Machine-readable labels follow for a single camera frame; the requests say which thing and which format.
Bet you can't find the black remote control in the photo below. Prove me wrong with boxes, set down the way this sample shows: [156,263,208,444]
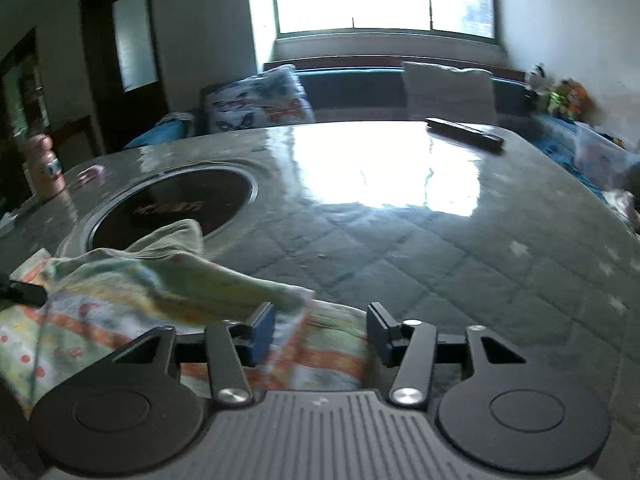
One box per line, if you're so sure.
[425,118,504,153]

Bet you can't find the clear plastic storage box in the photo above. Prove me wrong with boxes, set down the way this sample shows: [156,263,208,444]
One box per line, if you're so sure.
[574,122,639,191]

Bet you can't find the black and white plush toy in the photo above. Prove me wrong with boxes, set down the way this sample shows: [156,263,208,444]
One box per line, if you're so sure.
[525,63,552,94]

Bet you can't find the round black table stove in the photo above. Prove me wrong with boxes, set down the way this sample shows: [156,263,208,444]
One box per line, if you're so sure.
[56,162,258,257]

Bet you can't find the grey square cushion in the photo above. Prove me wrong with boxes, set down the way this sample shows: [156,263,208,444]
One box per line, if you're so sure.
[402,62,498,126]

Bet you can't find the floral green child's garment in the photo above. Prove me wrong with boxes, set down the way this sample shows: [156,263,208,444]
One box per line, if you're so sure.
[1,220,370,413]

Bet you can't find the pink bottle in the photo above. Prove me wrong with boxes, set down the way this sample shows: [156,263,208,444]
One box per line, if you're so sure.
[22,134,65,202]

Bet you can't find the dark display cabinet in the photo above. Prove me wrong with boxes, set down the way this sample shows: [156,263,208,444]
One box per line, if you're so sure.
[1,28,50,170]

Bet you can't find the pile of light clothes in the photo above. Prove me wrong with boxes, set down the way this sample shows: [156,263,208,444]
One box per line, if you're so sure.
[603,190,640,233]

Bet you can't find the butterfly print pillow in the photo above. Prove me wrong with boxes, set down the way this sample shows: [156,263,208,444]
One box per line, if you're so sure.
[204,64,316,133]

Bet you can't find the orange green plush toys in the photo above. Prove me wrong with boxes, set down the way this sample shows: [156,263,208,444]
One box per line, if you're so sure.
[547,78,594,122]

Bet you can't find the dark wooden door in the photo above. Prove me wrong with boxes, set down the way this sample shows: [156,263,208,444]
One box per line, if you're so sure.
[79,0,168,153]

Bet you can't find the blue bench sofa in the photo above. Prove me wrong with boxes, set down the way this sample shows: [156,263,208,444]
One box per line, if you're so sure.
[126,67,604,200]

